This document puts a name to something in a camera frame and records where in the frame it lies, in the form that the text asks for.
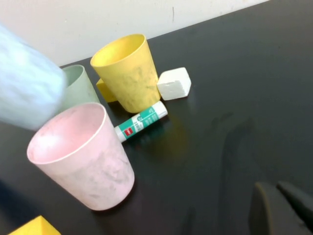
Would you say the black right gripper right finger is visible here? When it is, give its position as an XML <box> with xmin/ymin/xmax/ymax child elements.
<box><xmin>277</xmin><ymin>181</ymin><xmax>313</xmax><ymax>235</ymax></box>

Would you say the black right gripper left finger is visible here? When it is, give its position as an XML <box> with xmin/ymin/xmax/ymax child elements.
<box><xmin>249</xmin><ymin>182</ymin><xmax>309</xmax><ymax>235</ymax></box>

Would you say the yellow plastic cup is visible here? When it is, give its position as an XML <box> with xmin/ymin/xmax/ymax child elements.
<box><xmin>90</xmin><ymin>33</ymin><xmax>161</xmax><ymax>114</ymax></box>

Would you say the green plastic cup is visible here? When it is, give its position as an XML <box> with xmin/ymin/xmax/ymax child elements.
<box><xmin>60</xmin><ymin>65</ymin><xmax>101</xmax><ymax>108</ymax></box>

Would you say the blue plastic cup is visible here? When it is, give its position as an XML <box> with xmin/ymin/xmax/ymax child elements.
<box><xmin>0</xmin><ymin>23</ymin><xmax>68</xmax><ymax>130</ymax></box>

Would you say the green white glue stick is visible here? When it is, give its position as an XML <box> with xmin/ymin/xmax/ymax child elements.
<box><xmin>114</xmin><ymin>101</ymin><xmax>168</xmax><ymax>142</ymax></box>

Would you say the white foam block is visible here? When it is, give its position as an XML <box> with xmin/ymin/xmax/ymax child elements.
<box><xmin>156</xmin><ymin>67</ymin><xmax>192</xmax><ymax>101</ymax></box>

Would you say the pink plastic cup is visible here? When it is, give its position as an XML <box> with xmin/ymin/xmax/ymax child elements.
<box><xmin>26</xmin><ymin>102</ymin><xmax>135</xmax><ymax>211</ymax></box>

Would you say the yellow block with notched edge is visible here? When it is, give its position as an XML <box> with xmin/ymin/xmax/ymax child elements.
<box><xmin>95</xmin><ymin>78</ymin><xmax>117</xmax><ymax>103</ymax></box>

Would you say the yellow foam block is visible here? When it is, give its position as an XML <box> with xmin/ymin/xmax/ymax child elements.
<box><xmin>8</xmin><ymin>215</ymin><xmax>61</xmax><ymax>235</ymax></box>

